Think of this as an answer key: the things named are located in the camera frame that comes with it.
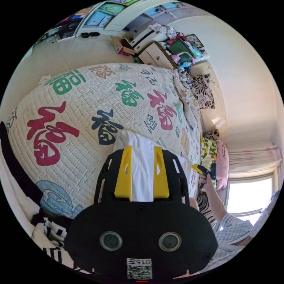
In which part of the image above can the carton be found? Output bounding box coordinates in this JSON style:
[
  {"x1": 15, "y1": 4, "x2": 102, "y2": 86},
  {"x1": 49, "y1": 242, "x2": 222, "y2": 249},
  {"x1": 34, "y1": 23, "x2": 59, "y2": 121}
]
[{"x1": 110, "y1": 36, "x2": 135, "y2": 56}]

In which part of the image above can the window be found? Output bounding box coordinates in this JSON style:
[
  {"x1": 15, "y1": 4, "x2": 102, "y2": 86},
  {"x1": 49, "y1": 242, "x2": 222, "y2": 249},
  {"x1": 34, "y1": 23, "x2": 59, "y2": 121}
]
[{"x1": 226, "y1": 170, "x2": 279, "y2": 217}]

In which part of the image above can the person's right hand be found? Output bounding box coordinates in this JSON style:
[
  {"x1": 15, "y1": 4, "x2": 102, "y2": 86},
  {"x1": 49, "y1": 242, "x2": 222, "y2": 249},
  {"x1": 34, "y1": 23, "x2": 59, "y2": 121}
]
[{"x1": 199, "y1": 175, "x2": 212, "y2": 191}]

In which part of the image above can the person's right forearm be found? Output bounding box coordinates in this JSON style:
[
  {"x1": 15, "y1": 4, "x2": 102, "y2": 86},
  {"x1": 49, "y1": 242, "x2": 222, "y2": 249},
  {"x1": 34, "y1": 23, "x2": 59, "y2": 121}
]
[{"x1": 204, "y1": 177, "x2": 229, "y2": 225}]

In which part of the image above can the white wardrobe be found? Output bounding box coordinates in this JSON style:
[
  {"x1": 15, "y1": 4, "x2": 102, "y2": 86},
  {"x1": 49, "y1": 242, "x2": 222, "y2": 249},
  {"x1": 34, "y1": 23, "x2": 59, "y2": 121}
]
[{"x1": 74, "y1": 0, "x2": 185, "y2": 38}]

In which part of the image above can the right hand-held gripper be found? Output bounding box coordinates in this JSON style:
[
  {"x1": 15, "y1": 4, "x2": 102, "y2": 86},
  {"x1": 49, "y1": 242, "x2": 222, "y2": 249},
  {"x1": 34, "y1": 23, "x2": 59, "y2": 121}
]
[{"x1": 191, "y1": 164, "x2": 212, "y2": 189}]

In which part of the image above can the cluttered cupboard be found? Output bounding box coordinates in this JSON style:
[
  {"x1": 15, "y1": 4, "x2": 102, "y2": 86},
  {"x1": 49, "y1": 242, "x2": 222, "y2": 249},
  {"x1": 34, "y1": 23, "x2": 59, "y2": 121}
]
[{"x1": 131, "y1": 24, "x2": 206, "y2": 70}]

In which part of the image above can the bed with printed quilt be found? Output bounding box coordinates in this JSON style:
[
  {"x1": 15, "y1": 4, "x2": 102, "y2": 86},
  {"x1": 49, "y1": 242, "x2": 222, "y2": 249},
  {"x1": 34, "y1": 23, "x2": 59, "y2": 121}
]
[{"x1": 0, "y1": 63, "x2": 208, "y2": 222}]

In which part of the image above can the zebra striped pillow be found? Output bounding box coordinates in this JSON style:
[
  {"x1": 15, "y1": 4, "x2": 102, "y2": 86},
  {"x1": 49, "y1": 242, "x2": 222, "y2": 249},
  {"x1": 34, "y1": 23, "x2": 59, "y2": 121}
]
[{"x1": 197, "y1": 192, "x2": 223, "y2": 230}]

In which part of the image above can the curtain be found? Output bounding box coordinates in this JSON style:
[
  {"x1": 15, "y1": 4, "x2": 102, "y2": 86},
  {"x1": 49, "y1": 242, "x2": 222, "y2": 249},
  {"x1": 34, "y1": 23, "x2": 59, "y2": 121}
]
[{"x1": 228, "y1": 144, "x2": 281, "y2": 170}]

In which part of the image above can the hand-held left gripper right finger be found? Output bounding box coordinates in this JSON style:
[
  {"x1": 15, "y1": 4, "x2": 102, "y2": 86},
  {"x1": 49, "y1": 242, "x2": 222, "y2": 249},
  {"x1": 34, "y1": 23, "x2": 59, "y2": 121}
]
[{"x1": 154, "y1": 146, "x2": 170, "y2": 201}]

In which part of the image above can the green patterned pillow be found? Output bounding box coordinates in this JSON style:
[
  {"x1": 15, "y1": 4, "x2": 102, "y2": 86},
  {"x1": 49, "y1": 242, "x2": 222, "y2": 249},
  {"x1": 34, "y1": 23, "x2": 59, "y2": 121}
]
[{"x1": 200, "y1": 137, "x2": 218, "y2": 188}]

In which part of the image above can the pink pillow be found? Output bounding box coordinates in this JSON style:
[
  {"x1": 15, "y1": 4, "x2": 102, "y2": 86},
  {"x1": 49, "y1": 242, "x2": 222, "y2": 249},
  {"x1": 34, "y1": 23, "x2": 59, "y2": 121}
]
[{"x1": 215, "y1": 139, "x2": 229, "y2": 191}]

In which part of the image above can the person's body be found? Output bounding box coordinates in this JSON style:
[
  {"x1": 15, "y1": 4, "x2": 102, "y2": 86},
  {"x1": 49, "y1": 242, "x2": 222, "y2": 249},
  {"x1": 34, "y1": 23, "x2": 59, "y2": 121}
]
[{"x1": 208, "y1": 190, "x2": 283, "y2": 270}]

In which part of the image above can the white t-shirt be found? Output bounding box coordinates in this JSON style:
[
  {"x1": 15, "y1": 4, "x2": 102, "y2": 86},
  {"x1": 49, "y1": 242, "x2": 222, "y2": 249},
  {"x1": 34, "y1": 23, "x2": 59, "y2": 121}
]
[{"x1": 112, "y1": 130, "x2": 194, "y2": 203}]

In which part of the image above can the black and white floral pillow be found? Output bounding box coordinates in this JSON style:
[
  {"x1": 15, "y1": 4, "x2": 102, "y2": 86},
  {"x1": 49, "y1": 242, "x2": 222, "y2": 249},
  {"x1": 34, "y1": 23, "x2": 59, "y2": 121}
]
[{"x1": 191, "y1": 75, "x2": 216, "y2": 109}]

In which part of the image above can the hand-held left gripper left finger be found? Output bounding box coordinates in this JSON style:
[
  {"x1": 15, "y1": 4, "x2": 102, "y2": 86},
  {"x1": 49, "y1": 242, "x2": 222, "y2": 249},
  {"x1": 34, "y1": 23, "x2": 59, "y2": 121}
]
[{"x1": 114, "y1": 146, "x2": 133, "y2": 201}]

